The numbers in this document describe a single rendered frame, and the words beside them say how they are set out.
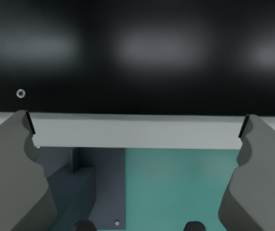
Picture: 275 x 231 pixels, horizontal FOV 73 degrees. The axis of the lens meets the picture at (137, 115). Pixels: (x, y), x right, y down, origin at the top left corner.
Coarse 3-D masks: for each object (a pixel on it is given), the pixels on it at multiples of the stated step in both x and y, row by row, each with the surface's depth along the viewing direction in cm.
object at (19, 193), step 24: (24, 120) 10; (0, 144) 8; (24, 144) 8; (0, 168) 7; (24, 168) 7; (0, 192) 6; (24, 192) 6; (48, 192) 6; (0, 216) 5; (24, 216) 5; (48, 216) 6
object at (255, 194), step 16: (256, 128) 9; (272, 128) 9; (256, 144) 8; (272, 144) 8; (240, 160) 9; (256, 160) 7; (272, 160) 8; (240, 176) 7; (256, 176) 7; (272, 176) 7; (224, 192) 8; (240, 192) 6; (256, 192) 6; (272, 192) 6; (224, 208) 7; (240, 208) 6; (256, 208) 6; (272, 208) 6; (224, 224) 7; (240, 224) 6; (256, 224) 5; (272, 224) 5
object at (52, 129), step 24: (0, 120) 22; (48, 120) 22; (72, 120) 22; (96, 120) 22; (120, 120) 22; (144, 120) 22; (168, 120) 22; (192, 120) 22; (216, 120) 22; (240, 120) 22; (264, 120) 22; (48, 144) 22; (72, 144) 22; (96, 144) 22; (120, 144) 22; (144, 144) 22; (168, 144) 22; (192, 144) 22; (216, 144) 22; (240, 144) 22
